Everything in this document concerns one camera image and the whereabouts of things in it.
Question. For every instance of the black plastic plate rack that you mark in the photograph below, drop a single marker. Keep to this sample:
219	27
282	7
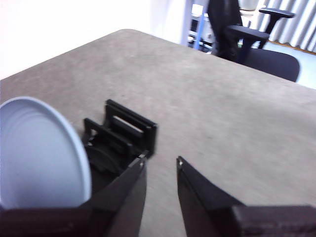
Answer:
123	140

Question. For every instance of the blue metal post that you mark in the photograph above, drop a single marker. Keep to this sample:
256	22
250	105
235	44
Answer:
199	32

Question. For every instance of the light blue plate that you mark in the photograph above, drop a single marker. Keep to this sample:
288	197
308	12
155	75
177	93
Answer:
39	153

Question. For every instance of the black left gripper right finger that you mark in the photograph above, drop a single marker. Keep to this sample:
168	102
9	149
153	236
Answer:
222	219

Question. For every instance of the white pleated curtain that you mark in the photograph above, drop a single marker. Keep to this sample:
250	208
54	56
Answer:
304	29

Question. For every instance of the black office chair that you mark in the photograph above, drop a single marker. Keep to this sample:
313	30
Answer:
266	61

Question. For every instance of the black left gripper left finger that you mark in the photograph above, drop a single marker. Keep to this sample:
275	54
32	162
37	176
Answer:
98	219

